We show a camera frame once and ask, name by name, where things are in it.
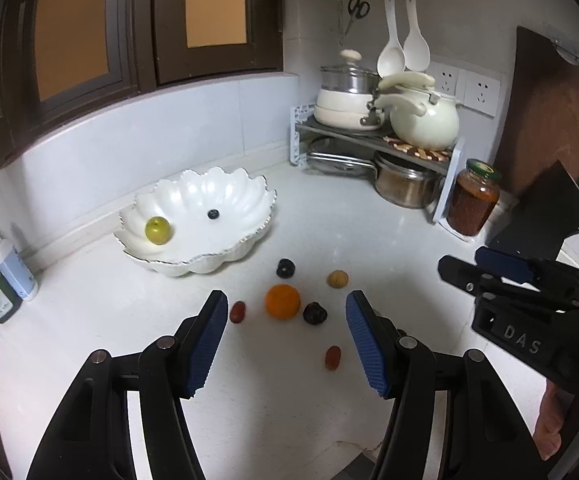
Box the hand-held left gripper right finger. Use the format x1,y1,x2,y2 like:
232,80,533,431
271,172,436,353
345,289,553,480

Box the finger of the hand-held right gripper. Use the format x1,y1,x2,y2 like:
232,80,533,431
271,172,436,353
438,255,561,314
475,246,579,291

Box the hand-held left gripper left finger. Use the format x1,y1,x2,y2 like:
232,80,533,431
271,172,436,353
28,289,229,480

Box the orange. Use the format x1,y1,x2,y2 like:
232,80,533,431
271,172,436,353
264,284,301,321

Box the white scalloped bowl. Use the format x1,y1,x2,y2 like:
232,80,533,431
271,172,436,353
114,167,278,277

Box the person's right hand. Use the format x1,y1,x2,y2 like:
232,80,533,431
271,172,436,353
532,385,579,461

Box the black cleaver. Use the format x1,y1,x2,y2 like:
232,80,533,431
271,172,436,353
487,160,579,262

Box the glass jar of red sauce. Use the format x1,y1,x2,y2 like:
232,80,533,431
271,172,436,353
446,158,502,237

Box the steel cooking pot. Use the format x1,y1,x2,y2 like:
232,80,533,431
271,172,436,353
373,152,444,210

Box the green apple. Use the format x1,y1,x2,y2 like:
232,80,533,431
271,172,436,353
144,216,172,246

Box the woven trivet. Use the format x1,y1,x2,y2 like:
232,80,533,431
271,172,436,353
383,135,453,162

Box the cream ceramic pot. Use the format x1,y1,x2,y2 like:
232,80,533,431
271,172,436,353
373,85,461,152

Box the brown wooden cutting board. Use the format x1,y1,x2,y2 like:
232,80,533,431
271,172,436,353
492,25,579,198

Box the steel pan lid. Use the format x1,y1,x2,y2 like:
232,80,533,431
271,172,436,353
306,137,377,178

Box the cream frying pan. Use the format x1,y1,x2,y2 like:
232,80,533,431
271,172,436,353
313,72,436,132

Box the white grey kitchen rack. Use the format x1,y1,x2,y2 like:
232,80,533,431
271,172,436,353
288,103,466,225

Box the white pump bottle blue label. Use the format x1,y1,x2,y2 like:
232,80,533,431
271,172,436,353
0,217,39,302

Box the white rice paddle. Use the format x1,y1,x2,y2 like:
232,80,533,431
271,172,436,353
402,0,431,73

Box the white soup ladle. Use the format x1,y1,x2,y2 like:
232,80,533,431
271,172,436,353
376,0,406,78

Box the black kitchen scissors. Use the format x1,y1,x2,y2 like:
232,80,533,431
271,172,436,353
338,0,371,47

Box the dark wooden window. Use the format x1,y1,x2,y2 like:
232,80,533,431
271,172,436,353
0,0,286,173

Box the white wall socket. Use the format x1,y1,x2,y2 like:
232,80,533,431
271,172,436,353
427,61,463,106
462,70,503,117

